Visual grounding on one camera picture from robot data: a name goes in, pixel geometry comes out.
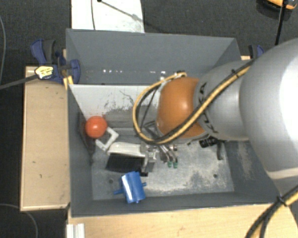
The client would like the blue cylinder with pegs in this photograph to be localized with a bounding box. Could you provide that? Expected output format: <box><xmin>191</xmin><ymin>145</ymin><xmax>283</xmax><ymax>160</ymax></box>
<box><xmin>113</xmin><ymin>171</ymin><xmax>148</xmax><ymax>204</ymax></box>

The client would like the white brush with black bristles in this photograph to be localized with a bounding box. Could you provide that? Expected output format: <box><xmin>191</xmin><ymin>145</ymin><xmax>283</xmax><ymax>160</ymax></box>
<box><xmin>95</xmin><ymin>127</ymin><xmax>147</xmax><ymax>174</ymax></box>

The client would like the orange ball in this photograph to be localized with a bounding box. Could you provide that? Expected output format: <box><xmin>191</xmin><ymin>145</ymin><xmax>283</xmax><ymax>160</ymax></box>
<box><xmin>84</xmin><ymin>116</ymin><xmax>108</xmax><ymax>139</ymax></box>

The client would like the grey metal bin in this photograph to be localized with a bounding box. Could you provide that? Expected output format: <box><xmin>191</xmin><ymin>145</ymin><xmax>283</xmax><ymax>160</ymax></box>
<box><xmin>65</xmin><ymin>28</ymin><xmax>281</xmax><ymax>217</ymax></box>

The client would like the pale wood board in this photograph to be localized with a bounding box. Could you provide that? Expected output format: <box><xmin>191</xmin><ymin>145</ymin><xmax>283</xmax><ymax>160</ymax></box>
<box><xmin>19</xmin><ymin>65</ymin><xmax>71</xmax><ymax>212</ymax></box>

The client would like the black cylinder on white bracket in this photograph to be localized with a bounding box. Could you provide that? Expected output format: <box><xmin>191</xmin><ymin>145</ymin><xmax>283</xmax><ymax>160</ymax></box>
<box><xmin>199</xmin><ymin>135</ymin><xmax>224</xmax><ymax>161</ymax></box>

